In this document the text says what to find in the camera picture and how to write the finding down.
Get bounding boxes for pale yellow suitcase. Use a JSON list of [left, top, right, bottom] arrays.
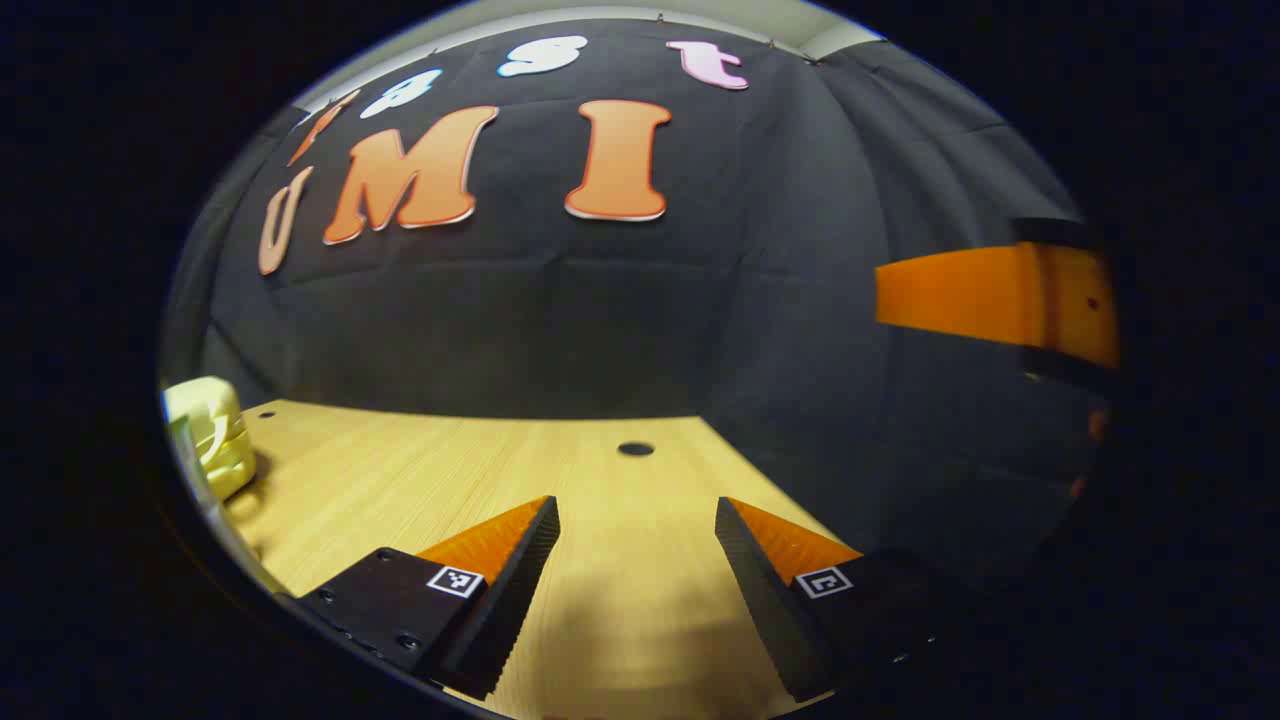
[[163, 376, 258, 501]]

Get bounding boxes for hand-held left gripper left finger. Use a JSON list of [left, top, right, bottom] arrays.
[[300, 495, 561, 701]]

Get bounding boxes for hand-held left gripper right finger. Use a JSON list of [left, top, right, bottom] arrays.
[[714, 496, 971, 703]]

